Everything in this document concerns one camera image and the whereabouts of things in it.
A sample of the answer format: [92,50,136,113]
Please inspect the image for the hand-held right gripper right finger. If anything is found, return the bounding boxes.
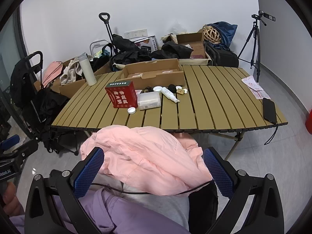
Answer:
[203,147,285,234]

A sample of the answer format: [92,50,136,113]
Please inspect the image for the black phone strap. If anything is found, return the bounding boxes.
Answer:
[264,124,280,146]

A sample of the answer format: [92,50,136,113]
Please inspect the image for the red object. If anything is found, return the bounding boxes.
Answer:
[304,107,312,135]

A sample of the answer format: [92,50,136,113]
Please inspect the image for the black cloth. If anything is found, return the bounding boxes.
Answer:
[150,41,194,60]

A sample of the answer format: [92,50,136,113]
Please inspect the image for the white wall outlet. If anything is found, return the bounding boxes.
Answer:
[124,29,148,38]

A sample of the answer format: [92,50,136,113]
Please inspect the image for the beige cloth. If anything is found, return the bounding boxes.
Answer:
[60,58,85,86]

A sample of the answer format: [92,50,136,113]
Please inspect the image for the pink printed paper packets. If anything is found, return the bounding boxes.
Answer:
[241,76,271,100]

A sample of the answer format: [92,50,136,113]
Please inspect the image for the large cardboard box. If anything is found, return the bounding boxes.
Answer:
[170,32,213,60]

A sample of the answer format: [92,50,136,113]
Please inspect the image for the cardboard box with clothes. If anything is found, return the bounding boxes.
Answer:
[51,58,115,99]

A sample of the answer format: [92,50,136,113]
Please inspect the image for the black smartphone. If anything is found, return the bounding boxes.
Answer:
[262,97,278,125]

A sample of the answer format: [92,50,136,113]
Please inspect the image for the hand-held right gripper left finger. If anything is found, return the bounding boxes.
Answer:
[24,147,105,231]

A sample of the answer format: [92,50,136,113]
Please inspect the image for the white metal frame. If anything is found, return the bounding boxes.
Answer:
[89,39,111,57]

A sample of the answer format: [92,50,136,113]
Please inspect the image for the thin black cable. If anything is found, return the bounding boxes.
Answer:
[90,180,213,196]

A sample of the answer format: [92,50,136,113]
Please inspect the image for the black camera tripod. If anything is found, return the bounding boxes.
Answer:
[238,10,276,83]

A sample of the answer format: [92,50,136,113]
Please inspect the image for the black trolley handle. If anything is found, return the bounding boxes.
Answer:
[98,12,115,54]

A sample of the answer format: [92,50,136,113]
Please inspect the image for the black suitcase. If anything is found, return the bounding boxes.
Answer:
[204,41,240,68]

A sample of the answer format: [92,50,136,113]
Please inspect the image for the white thermos bottle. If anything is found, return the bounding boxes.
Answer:
[78,52,97,87]

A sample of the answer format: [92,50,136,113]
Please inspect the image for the woven rattan ball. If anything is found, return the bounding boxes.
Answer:
[203,25,221,45]

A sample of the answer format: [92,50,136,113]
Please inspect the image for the pink cloth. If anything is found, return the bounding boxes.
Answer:
[42,61,64,89]

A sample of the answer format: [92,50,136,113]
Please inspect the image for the white squeeze bottle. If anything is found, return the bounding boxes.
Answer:
[160,87,180,103]

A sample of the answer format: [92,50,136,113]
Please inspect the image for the person's left hand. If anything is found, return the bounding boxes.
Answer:
[0,182,25,216]

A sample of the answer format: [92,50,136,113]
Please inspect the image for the clear plastic box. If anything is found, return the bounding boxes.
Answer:
[137,92,161,110]

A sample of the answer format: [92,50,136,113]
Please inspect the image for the dark blue bag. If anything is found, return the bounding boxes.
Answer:
[212,21,238,50]

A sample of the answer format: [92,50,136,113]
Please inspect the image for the printed keyboard box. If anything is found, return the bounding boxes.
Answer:
[129,35,158,52]

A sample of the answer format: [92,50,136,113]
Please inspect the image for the grey cloth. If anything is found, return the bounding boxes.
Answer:
[122,182,190,232]

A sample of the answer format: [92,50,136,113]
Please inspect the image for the black folding cart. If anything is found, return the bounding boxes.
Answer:
[10,51,81,154]

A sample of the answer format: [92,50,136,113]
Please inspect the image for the black bag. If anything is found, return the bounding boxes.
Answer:
[109,34,152,72]

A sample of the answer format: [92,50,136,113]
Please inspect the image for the pink jacket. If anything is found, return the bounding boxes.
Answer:
[80,125,214,196]

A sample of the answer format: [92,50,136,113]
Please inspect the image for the folding slatted table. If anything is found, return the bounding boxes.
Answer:
[49,65,289,161]

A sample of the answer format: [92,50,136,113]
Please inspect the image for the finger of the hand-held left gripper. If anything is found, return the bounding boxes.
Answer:
[0,134,39,167]

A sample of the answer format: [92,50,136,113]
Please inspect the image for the purple jacket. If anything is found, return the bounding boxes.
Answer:
[53,188,191,234]

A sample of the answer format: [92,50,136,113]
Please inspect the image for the white plastic bag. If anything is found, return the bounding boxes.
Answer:
[170,20,189,35]

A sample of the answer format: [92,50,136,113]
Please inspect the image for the red printed box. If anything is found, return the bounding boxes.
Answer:
[105,80,138,109]

